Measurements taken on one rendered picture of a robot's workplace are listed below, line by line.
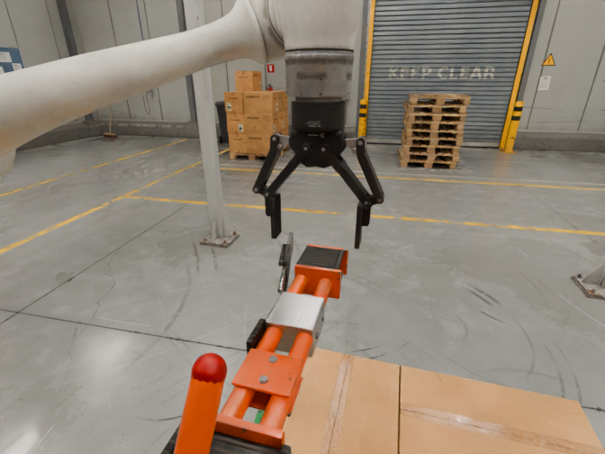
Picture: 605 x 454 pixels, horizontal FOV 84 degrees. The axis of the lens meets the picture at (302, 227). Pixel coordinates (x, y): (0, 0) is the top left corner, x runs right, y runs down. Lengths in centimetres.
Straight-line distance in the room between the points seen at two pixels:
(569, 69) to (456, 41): 256
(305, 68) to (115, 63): 23
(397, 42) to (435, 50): 90
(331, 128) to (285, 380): 31
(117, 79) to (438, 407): 128
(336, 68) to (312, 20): 6
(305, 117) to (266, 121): 664
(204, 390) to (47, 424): 208
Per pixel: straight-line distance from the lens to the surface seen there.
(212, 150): 335
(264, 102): 708
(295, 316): 44
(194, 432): 25
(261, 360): 39
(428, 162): 703
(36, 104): 47
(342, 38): 46
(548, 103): 1019
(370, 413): 130
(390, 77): 934
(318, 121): 46
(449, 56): 945
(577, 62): 1032
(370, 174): 49
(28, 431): 233
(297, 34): 46
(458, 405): 140
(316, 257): 56
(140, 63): 51
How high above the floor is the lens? 156
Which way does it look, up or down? 24 degrees down
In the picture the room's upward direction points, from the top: straight up
